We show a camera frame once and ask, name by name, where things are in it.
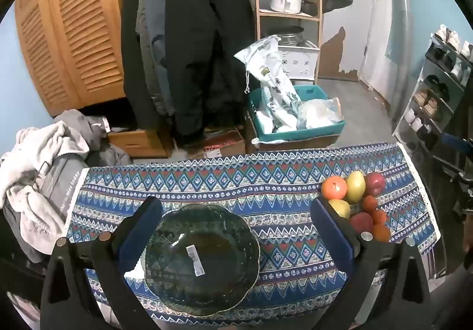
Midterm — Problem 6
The red print cardboard box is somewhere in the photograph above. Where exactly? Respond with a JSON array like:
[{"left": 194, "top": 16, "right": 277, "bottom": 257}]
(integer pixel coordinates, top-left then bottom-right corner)
[{"left": 185, "top": 127, "right": 246, "bottom": 161}]

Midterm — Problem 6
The blue patterned tablecloth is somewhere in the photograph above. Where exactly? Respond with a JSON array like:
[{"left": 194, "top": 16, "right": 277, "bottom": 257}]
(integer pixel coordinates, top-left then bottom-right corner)
[{"left": 64, "top": 142, "right": 443, "bottom": 329}]

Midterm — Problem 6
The white door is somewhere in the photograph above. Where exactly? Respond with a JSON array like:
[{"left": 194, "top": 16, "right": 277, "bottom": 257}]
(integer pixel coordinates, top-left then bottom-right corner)
[{"left": 360, "top": 0, "right": 407, "bottom": 102}]

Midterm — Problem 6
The yellow green mango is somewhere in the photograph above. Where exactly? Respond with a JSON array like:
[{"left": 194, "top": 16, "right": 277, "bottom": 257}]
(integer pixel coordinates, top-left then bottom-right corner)
[{"left": 345, "top": 170, "right": 367, "bottom": 204}]

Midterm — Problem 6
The wooden louvered wardrobe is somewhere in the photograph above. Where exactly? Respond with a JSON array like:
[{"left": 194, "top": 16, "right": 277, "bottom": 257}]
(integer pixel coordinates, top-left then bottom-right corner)
[{"left": 14, "top": 0, "right": 140, "bottom": 117}]

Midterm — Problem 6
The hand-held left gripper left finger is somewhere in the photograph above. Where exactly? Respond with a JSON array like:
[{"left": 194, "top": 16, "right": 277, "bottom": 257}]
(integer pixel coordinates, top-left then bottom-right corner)
[{"left": 40, "top": 196, "right": 164, "bottom": 330}]

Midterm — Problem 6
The large black coat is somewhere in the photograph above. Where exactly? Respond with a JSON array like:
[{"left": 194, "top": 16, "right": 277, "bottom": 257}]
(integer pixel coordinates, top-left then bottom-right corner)
[{"left": 163, "top": 0, "right": 261, "bottom": 146}]

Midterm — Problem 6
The wooden shelf rack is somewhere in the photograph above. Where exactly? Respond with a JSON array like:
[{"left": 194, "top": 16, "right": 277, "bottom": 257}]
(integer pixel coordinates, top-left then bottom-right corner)
[{"left": 247, "top": 0, "right": 325, "bottom": 85}]

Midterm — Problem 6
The pink red peach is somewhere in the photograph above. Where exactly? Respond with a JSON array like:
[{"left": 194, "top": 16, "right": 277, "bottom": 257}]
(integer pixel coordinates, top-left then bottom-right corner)
[{"left": 349, "top": 212, "right": 374, "bottom": 235}]

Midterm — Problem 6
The large orange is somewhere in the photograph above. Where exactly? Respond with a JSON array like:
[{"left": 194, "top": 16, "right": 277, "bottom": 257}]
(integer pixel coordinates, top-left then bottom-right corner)
[{"left": 321, "top": 175, "right": 348, "bottom": 200}]

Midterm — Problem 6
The group of assorted shoes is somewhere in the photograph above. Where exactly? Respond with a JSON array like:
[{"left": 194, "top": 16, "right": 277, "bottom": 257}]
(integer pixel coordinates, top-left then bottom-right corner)
[{"left": 403, "top": 23, "right": 473, "bottom": 139}]

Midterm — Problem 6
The thin black coat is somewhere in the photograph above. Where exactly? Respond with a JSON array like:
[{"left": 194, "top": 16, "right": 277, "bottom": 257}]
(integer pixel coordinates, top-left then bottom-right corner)
[{"left": 120, "top": 0, "right": 163, "bottom": 131}]

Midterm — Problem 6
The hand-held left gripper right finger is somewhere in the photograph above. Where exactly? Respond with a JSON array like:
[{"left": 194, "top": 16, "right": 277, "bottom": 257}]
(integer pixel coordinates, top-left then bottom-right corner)
[{"left": 310, "top": 198, "right": 431, "bottom": 330}]

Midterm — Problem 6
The dark green glass bowl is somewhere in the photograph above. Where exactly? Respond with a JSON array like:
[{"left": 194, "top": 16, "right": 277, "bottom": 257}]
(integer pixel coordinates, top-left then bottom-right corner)
[{"left": 143, "top": 203, "right": 261, "bottom": 317}]

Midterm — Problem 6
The white shoe rack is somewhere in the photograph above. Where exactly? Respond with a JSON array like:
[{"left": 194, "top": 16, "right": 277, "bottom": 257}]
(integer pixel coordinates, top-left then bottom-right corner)
[{"left": 392, "top": 32, "right": 473, "bottom": 172}]

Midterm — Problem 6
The white pot with lid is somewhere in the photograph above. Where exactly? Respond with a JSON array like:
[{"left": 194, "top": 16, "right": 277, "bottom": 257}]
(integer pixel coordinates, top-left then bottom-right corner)
[{"left": 269, "top": 0, "right": 304, "bottom": 14}]

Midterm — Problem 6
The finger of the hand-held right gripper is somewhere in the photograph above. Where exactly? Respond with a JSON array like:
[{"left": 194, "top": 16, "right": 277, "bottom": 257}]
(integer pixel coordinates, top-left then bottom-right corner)
[
  {"left": 436, "top": 132, "right": 473, "bottom": 183},
  {"left": 451, "top": 186, "right": 473, "bottom": 220}
]

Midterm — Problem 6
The pile of grey-white clothes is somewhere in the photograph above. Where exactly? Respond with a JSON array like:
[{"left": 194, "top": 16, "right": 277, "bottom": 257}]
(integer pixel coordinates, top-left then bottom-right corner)
[{"left": 0, "top": 119, "right": 91, "bottom": 255}]

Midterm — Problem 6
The clear plastic bag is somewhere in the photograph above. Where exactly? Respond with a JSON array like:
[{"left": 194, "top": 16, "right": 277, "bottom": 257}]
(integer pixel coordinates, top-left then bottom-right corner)
[{"left": 297, "top": 97, "right": 344, "bottom": 129}]

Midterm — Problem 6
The grey hoodie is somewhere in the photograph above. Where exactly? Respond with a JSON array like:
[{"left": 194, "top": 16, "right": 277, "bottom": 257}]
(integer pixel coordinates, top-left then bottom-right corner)
[{"left": 52, "top": 108, "right": 132, "bottom": 168}]

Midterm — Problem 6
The white printed plastic bag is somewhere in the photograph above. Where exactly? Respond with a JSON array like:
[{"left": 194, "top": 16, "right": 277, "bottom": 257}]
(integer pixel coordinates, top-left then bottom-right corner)
[{"left": 234, "top": 35, "right": 307, "bottom": 133}]

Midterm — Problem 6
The steel pot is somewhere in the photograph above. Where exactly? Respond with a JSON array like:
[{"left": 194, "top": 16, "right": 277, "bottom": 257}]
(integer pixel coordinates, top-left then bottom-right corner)
[{"left": 268, "top": 25, "right": 307, "bottom": 47}]

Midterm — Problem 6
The white plastic basket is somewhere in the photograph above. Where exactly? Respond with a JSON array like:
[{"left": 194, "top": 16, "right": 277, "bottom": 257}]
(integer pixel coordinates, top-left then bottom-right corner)
[{"left": 277, "top": 41, "right": 320, "bottom": 81}]

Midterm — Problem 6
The grey jacket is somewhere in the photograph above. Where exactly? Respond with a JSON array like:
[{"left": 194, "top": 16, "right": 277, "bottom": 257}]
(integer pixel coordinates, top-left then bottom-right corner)
[{"left": 135, "top": 0, "right": 176, "bottom": 116}]

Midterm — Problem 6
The grey printed bag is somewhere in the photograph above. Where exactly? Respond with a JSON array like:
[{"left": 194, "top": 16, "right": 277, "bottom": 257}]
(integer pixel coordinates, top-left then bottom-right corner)
[{"left": 33, "top": 153, "right": 91, "bottom": 220}]

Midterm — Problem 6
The dark red apple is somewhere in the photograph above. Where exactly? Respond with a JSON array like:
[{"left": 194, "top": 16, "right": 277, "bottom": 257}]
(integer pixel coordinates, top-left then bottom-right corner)
[{"left": 365, "top": 172, "right": 386, "bottom": 198}]

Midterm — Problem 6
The yellow pear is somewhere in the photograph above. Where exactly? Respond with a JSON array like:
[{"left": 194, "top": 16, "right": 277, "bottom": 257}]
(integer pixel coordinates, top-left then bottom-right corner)
[{"left": 328, "top": 199, "right": 351, "bottom": 219}]

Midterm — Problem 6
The dark cloth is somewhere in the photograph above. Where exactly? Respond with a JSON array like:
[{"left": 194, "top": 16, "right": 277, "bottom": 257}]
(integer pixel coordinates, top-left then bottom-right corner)
[{"left": 0, "top": 201, "right": 48, "bottom": 301}]

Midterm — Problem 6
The teal storage box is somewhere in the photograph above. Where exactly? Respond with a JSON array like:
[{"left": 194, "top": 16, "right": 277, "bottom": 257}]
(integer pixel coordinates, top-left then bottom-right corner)
[{"left": 247, "top": 84, "right": 347, "bottom": 142}]

